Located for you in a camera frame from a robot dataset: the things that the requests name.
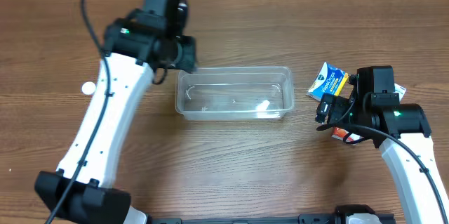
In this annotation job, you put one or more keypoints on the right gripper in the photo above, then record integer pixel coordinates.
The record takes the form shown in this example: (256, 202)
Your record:
(327, 108)

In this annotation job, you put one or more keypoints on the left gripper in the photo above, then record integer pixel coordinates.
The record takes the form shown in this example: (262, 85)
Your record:
(187, 54)

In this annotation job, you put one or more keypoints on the red box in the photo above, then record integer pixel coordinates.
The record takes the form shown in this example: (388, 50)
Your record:
(339, 134)

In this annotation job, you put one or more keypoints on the blue VapoDrops box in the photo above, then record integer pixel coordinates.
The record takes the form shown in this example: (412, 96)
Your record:
(330, 80)

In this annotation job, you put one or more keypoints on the white box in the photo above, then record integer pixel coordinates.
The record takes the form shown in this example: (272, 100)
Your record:
(401, 91)

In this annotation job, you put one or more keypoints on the orange tube white cap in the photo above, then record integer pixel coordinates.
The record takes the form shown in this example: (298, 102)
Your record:
(88, 88)

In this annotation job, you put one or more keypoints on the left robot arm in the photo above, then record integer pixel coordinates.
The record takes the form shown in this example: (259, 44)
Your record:
(136, 52)

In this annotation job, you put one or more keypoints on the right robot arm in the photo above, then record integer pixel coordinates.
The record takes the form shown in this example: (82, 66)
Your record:
(401, 132)

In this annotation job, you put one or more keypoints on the clear plastic container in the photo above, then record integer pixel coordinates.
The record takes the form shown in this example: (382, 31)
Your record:
(235, 93)

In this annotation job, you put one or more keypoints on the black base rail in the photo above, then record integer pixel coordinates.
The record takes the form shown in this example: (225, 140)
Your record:
(351, 213)

